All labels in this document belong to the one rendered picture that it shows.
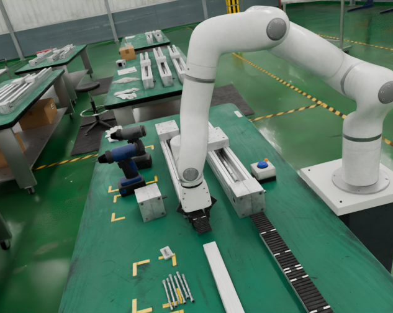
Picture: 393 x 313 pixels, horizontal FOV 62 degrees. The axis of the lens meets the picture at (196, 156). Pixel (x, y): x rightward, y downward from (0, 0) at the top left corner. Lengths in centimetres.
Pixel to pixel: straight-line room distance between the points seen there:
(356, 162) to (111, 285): 89
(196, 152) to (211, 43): 30
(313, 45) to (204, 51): 31
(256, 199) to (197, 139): 37
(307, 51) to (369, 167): 47
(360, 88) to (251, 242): 58
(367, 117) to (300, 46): 31
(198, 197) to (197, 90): 37
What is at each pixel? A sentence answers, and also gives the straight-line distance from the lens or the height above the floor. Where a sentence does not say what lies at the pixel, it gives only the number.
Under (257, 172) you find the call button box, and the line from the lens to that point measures 134.
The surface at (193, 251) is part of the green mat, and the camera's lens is 111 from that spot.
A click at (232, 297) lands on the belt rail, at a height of 81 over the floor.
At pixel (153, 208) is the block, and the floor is 83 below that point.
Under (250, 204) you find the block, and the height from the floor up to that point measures 83.
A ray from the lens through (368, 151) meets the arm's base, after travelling 122.
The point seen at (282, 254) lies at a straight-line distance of 102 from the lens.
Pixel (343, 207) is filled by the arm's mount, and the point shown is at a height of 81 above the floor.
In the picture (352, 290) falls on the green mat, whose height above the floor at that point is 78.
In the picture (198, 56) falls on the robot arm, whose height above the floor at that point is 137.
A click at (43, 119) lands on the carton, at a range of 494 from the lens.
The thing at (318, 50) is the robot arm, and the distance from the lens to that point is 103.
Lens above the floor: 153
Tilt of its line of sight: 27 degrees down
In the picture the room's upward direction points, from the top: 11 degrees counter-clockwise
